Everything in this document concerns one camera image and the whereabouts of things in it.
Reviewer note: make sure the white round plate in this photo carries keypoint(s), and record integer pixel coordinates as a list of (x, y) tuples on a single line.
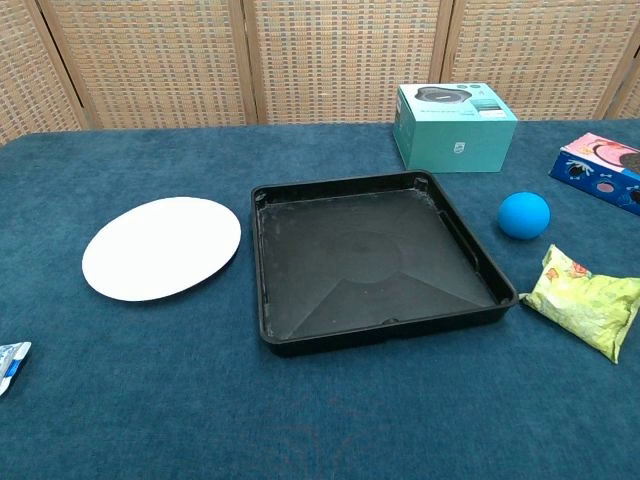
[(160, 250)]

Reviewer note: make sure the black square plastic tray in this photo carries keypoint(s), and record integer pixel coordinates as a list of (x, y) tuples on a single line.
[(360, 260)]

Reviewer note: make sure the teal speaker box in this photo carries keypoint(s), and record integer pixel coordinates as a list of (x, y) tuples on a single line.
[(460, 140)]

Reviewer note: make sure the woven folding screen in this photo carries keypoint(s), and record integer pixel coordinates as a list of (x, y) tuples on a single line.
[(320, 55)]

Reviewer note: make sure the blue table cloth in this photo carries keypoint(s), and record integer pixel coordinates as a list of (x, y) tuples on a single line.
[(200, 400)]

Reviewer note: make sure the blue ball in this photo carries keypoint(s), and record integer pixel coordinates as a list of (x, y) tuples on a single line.
[(524, 216)]

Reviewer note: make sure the yellow-green snack packet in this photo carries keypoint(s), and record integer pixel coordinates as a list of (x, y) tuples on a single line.
[(585, 300)]

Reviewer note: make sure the blue pink cookie box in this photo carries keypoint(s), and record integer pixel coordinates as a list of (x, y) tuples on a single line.
[(600, 170)]

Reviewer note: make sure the white blue toothpaste tube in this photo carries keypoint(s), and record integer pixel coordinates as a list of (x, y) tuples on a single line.
[(11, 365)]

